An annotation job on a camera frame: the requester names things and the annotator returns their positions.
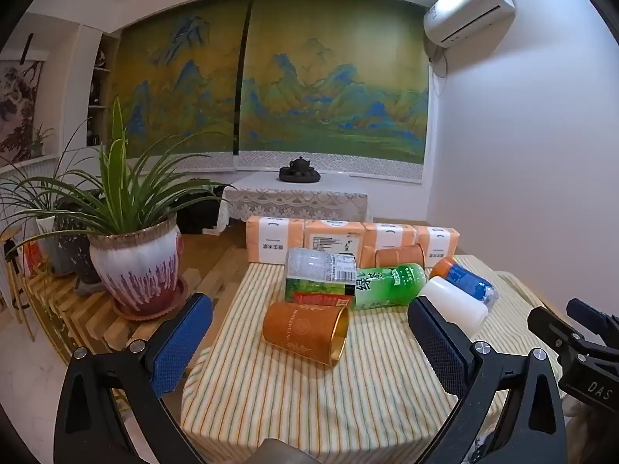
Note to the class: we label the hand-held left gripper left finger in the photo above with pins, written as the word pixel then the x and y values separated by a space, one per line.
pixel 176 343

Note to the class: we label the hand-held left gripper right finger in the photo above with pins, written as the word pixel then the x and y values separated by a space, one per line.
pixel 442 343

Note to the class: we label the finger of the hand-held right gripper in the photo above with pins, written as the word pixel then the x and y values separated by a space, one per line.
pixel 553 326
pixel 592 313

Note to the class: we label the orange gold-rimmed cup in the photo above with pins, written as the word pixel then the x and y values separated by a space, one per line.
pixel 302 331

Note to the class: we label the plain orange paper cup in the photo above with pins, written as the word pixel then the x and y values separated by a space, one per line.
pixel 399 257

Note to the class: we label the reddish pot saucer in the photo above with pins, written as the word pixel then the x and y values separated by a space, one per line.
pixel 167 303

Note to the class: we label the white bottle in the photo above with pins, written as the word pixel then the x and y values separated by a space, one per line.
pixel 454 302

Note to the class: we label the blue bottle with orange cap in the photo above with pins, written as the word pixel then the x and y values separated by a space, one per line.
pixel 466 280

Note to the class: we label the green tea bottle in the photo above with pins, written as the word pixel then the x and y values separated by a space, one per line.
pixel 389 286

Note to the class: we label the wooden slatted bench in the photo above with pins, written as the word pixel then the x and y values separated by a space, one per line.
pixel 96 324

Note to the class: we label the plant in white purple pot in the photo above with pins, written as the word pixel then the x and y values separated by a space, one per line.
pixel 135 266

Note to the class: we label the orange tissue pack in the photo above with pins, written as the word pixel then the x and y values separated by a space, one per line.
pixel 333 240
pixel 274 239
pixel 389 236
pixel 437 244

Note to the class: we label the striped tablecloth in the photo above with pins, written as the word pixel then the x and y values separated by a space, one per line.
pixel 271 396

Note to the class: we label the dark bag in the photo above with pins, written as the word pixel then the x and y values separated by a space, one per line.
pixel 200 212

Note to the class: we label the plant in grey pot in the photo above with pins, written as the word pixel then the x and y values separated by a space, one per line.
pixel 80 246

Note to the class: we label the green and red packet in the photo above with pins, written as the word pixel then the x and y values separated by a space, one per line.
pixel 309 292

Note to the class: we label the clear plastic water bottle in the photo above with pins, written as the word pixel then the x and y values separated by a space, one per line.
pixel 319 265

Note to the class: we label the orange packet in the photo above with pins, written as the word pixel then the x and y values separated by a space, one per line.
pixel 35 258

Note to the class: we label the wooden stool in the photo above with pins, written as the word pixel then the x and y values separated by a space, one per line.
pixel 12 270

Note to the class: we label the lace covered table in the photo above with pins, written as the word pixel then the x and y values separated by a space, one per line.
pixel 290 198

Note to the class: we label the dark tea set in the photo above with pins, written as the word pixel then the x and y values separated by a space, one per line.
pixel 300 170

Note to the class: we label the landscape painting blind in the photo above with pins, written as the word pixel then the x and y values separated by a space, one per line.
pixel 333 82
pixel 174 82

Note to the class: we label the hanging scroll painting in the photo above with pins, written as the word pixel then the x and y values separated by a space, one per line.
pixel 19 106

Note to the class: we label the white air conditioner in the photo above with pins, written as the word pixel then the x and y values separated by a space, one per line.
pixel 464 7

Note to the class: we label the wall shelf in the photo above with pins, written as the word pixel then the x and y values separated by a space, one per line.
pixel 99 92

